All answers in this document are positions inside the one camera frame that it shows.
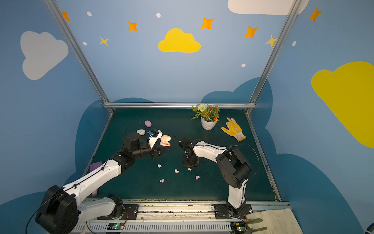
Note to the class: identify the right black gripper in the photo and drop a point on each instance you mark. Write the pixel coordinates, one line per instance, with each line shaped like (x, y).
(190, 159)

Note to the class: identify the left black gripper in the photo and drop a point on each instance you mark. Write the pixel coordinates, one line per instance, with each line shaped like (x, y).
(156, 150)

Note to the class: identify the pink earbud charging case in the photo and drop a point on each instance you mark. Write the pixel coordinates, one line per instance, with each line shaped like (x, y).
(165, 141)

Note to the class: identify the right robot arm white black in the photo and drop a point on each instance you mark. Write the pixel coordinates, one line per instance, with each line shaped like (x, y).
(234, 167)

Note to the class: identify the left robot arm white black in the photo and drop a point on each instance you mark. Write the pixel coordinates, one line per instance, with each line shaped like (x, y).
(62, 210)

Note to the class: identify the white earbud charging case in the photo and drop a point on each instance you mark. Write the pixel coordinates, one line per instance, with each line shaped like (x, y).
(141, 132)

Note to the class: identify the purple earbud charging case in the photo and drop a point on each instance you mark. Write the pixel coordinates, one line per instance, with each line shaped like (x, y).
(148, 124)

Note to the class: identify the white potted flower plant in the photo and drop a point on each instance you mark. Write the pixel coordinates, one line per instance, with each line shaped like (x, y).
(209, 115)

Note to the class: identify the yellow work glove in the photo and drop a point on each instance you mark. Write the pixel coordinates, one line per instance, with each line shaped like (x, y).
(233, 130)

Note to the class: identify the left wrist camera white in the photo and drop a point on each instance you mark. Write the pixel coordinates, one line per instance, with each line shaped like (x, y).
(154, 138)

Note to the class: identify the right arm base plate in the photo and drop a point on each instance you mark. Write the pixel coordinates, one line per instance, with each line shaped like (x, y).
(226, 211)

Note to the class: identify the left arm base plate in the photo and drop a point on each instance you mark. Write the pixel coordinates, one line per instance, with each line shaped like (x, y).
(128, 211)

